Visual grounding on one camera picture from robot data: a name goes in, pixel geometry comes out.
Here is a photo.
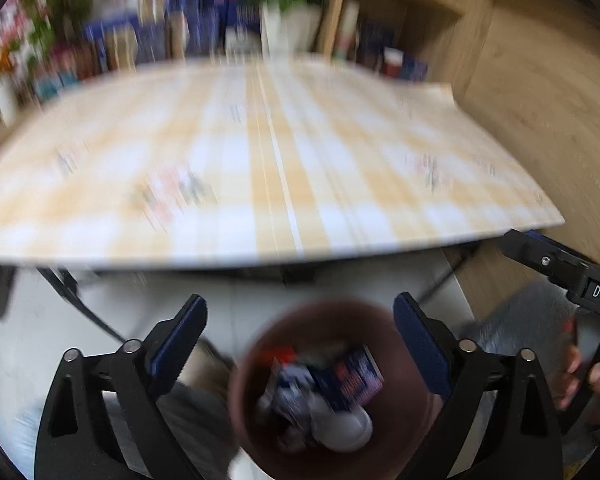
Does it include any teal blue box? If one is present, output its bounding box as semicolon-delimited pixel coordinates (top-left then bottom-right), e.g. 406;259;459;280
403;55;429;82

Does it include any wooden shelf unit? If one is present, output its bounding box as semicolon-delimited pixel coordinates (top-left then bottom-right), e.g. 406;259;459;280
312;0;486;96

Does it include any dark blue shelf box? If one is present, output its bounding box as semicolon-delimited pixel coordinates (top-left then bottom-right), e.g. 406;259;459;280
357;20;396;69

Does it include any stack of pastel paper cups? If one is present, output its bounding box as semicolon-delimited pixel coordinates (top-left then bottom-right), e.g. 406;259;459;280
332;0;361;61

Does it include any yellow checked floral tablecloth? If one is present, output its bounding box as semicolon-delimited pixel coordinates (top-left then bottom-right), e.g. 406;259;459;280
0;55;566;268

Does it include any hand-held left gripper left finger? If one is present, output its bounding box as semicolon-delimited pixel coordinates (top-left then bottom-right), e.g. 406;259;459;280
34;294;209;480

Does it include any teal container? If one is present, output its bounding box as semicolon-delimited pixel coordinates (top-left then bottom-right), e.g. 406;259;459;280
35;67;79;104

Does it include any brown plastic bin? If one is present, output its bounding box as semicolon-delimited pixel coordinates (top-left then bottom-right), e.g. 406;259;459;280
228;299;439;480

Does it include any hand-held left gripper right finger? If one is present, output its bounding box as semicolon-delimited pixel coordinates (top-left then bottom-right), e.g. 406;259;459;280
392;291;564;480

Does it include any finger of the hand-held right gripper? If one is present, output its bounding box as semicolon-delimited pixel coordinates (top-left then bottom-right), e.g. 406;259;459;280
502;229;573;292

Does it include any person's fuzzy clothing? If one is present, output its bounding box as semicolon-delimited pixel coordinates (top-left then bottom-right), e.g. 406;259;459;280
457;280;579;361

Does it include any crushed red soda can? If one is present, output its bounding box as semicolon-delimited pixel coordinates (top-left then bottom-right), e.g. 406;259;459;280
265;344;301;369

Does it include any black folding table frame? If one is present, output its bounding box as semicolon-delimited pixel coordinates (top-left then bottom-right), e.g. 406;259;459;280
0;240;481;343

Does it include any blue gift box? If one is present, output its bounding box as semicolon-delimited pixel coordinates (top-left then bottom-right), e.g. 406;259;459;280
86;20;141;74
138;0;205;63
200;0;234;56

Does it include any red cup with white lid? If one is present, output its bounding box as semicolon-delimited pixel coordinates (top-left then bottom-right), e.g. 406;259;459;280
382;47;405;79

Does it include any pink blossom bouquet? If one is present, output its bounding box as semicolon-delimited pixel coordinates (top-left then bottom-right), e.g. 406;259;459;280
17;0;99;57

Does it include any grey white wrapper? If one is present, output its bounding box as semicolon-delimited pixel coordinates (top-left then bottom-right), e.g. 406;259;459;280
257;362;321;426

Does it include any white flower pot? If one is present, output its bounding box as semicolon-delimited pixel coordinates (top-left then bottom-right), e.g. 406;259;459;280
260;2;324;57

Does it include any blue carton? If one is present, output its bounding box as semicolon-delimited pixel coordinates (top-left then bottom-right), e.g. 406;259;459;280
312;344;385;414

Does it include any red woven basket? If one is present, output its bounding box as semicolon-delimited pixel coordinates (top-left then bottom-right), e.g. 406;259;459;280
50;42;99;81

